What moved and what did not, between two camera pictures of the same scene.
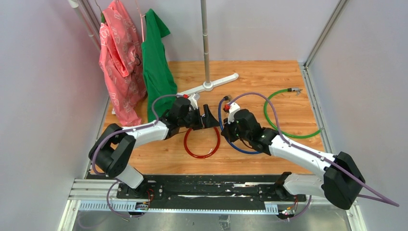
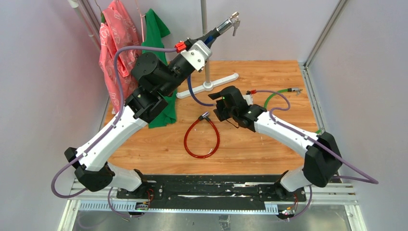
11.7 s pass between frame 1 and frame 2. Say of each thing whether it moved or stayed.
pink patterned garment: stayed
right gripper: moved
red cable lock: stayed
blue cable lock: moved
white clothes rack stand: stayed
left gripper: moved
